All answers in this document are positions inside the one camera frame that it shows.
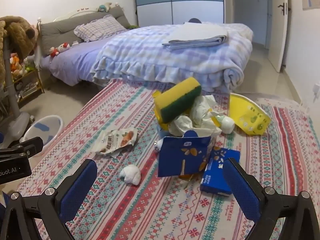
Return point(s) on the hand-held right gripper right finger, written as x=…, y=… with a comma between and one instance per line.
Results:
x=245, y=190

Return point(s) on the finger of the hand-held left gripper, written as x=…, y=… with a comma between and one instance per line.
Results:
x=27, y=146

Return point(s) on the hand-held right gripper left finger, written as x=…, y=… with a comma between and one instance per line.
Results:
x=77, y=190

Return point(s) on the white plastic bucket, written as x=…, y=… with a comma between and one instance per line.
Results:
x=51, y=130

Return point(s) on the white tissue ball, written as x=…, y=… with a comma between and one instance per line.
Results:
x=130, y=175

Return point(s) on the crumpled snack wrapper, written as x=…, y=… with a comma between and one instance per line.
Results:
x=112, y=142

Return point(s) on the wooden toy shelf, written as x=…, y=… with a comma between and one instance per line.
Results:
x=30, y=85

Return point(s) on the small white bottle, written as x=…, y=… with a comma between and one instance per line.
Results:
x=227, y=125

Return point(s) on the torn blue carton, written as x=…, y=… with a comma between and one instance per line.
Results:
x=175, y=155

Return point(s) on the pile of plush toys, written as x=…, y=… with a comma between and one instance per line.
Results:
x=17, y=65

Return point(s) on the crumpled white paper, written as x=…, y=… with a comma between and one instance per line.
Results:
x=200, y=110

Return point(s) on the light blue box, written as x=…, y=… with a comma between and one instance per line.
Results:
x=163, y=132

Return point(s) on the red white cat plush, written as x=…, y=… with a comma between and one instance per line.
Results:
x=58, y=50

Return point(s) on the brown teddy bear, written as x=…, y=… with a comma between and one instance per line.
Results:
x=17, y=35

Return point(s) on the yellow green sponge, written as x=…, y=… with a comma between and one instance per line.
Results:
x=175, y=100

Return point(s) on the grey headboard cushion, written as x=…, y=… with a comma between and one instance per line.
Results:
x=57, y=32

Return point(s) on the plaid pillow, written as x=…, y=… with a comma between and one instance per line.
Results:
x=100, y=28

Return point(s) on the folded blue towel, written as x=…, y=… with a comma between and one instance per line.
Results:
x=195, y=43

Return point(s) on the pale green plush toy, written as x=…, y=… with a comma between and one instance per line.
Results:
x=103, y=8

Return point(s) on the white door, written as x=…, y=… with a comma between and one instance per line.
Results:
x=277, y=35

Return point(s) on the folded white sheet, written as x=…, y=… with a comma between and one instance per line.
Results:
x=197, y=31

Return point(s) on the dark round object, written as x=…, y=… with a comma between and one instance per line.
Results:
x=194, y=20

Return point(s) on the blue white wardrobe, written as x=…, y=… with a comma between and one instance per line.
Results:
x=175, y=5

